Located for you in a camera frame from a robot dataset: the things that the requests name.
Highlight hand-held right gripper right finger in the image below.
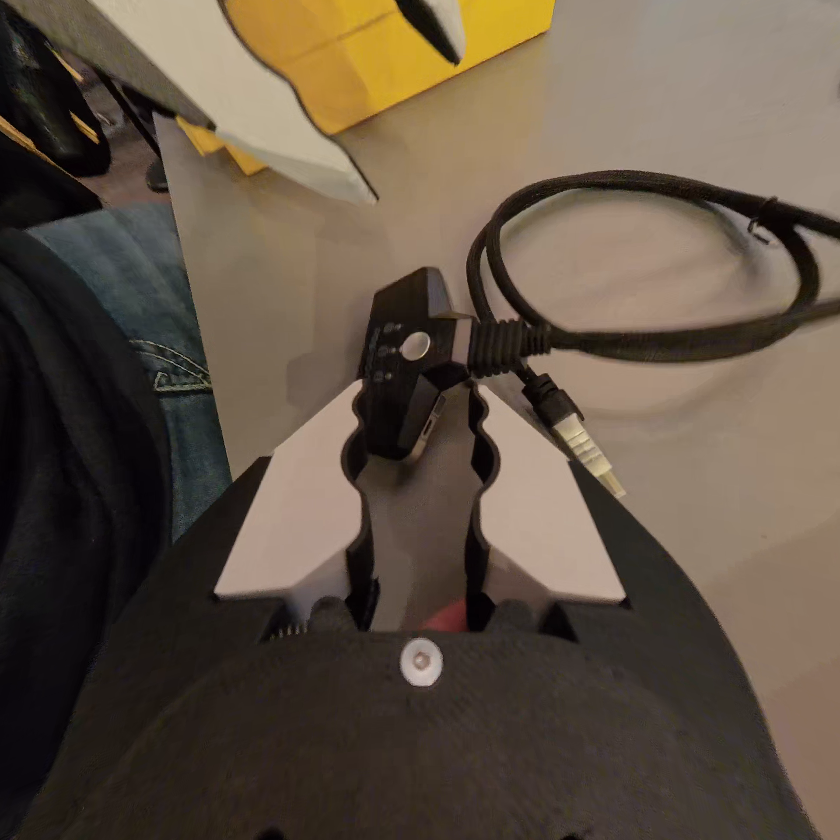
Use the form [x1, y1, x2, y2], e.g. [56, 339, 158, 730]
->
[462, 382, 627, 632]

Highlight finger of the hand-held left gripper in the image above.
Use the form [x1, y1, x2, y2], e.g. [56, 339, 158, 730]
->
[91, 0, 380, 206]
[394, 0, 468, 68]

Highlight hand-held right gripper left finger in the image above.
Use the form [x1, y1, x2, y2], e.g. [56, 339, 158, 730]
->
[213, 381, 383, 632]

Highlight yellow plastic bin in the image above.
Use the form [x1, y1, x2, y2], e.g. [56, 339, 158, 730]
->
[177, 0, 555, 176]

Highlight black cable with silver plug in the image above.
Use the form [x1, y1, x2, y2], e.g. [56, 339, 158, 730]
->
[465, 169, 840, 501]

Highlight person's jeans leg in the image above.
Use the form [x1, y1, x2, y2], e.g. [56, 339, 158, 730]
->
[26, 200, 232, 546]

